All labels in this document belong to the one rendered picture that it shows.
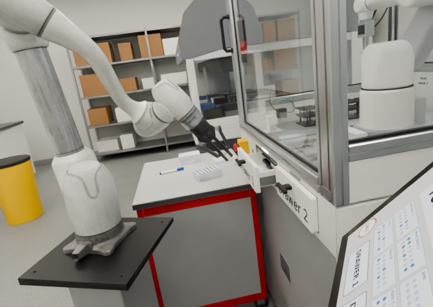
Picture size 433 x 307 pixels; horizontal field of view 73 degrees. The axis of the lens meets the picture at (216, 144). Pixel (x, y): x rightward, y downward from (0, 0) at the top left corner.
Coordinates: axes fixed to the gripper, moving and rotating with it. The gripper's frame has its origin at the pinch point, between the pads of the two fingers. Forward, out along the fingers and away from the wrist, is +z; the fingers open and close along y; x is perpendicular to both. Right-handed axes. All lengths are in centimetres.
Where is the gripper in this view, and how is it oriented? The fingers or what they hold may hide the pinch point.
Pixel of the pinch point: (230, 158)
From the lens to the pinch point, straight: 122.1
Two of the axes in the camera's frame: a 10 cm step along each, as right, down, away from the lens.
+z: 6.7, 6.9, 2.7
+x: -1.4, -2.4, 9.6
